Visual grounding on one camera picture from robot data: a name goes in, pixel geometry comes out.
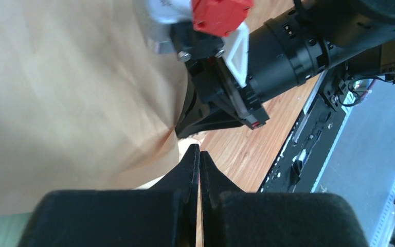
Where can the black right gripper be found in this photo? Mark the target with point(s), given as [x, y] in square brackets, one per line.
[218, 95]

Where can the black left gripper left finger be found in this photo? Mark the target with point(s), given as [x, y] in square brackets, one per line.
[163, 215]

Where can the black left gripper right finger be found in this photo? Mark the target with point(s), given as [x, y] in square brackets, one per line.
[233, 217]

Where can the green and tan wrapping paper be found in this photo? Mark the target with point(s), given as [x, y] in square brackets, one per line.
[83, 104]

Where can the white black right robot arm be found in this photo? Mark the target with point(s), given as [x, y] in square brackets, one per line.
[356, 37]

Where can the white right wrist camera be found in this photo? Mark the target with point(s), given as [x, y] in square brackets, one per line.
[225, 19]

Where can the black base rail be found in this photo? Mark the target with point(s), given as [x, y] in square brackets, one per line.
[303, 157]

